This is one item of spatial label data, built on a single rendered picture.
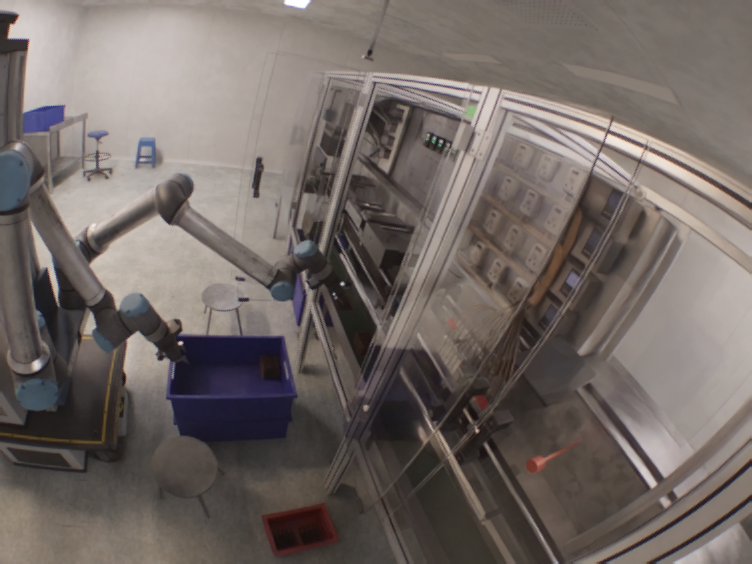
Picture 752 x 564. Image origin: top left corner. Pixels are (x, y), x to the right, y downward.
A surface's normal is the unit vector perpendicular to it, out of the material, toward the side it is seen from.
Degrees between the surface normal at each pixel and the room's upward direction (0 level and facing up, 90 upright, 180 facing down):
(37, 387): 95
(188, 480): 0
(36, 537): 0
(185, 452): 0
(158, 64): 90
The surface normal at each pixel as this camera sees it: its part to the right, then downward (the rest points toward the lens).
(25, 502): 0.29, -0.82
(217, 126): 0.33, 0.57
